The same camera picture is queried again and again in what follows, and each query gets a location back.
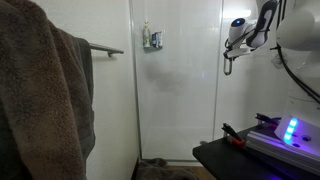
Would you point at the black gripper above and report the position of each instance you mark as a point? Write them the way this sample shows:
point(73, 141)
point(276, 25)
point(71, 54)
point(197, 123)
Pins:
point(229, 56)

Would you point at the glass shower door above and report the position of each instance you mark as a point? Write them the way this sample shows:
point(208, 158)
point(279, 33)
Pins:
point(246, 100)

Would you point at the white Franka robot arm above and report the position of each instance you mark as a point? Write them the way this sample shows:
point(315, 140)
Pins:
point(296, 30)

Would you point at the chrome shower valve knob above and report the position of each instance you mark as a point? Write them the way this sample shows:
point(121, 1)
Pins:
point(276, 62)

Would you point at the fixed glass shower panel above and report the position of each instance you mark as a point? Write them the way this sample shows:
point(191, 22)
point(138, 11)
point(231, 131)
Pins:
point(176, 93)

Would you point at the shower shelf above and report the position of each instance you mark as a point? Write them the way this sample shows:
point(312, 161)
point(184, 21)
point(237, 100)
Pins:
point(152, 48)

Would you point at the bottles on shower shelf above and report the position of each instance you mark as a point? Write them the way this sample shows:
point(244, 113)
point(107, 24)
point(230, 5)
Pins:
point(146, 36)

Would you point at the white tube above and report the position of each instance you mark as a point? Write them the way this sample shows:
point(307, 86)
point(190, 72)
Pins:
point(160, 39)

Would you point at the blue and black clamp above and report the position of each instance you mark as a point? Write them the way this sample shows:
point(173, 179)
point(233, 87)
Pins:
point(266, 118)

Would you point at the blue tube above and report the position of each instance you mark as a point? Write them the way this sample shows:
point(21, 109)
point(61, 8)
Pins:
point(154, 39)

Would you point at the orange and black clamp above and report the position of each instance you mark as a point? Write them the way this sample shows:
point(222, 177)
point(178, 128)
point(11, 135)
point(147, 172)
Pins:
point(233, 134)

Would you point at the black table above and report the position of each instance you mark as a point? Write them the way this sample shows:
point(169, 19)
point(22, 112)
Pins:
point(226, 160)

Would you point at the chrome towel bar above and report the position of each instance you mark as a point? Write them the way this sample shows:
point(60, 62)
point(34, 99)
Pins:
point(106, 49)

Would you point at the grey floor towel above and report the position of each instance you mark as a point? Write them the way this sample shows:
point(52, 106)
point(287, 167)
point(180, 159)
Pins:
point(160, 170)

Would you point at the dark grey towel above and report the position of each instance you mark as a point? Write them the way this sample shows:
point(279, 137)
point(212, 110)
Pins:
point(85, 83)

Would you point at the brown towel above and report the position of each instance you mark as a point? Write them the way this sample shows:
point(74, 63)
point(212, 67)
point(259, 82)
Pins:
point(33, 93)

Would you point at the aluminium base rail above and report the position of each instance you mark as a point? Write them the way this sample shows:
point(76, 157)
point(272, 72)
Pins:
point(276, 146)

